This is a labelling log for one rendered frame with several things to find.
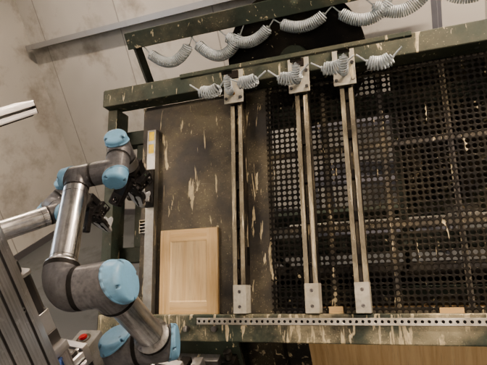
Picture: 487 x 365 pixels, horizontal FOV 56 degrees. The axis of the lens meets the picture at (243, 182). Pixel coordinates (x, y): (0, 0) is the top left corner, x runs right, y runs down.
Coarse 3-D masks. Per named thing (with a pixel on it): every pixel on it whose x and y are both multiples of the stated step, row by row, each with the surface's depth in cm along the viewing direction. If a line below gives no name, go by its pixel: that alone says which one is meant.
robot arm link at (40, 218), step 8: (56, 200) 180; (40, 208) 173; (48, 208) 173; (56, 208) 172; (16, 216) 167; (24, 216) 168; (32, 216) 168; (40, 216) 170; (48, 216) 171; (56, 216) 171; (0, 224) 163; (8, 224) 164; (16, 224) 165; (24, 224) 166; (32, 224) 168; (40, 224) 170; (48, 224) 172; (8, 232) 163; (16, 232) 165; (24, 232) 168
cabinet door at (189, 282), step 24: (168, 240) 228; (192, 240) 224; (216, 240) 219; (168, 264) 225; (192, 264) 221; (216, 264) 217; (168, 288) 222; (192, 288) 218; (216, 288) 214; (168, 312) 220; (192, 312) 216; (216, 312) 212
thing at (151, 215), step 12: (156, 132) 242; (156, 144) 241; (156, 156) 240; (156, 168) 239; (156, 180) 237; (156, 192) 236; (156, 204) 235; (156, 216) 234; (156, 228) 233; (144, 240) 230; (156, 240) 231; (144, 252) 229; (156, 252) 230; (144, 264) 227; (156, 264) 229; (144, 276) 226; (144, 288) 224; (144, 300) 223
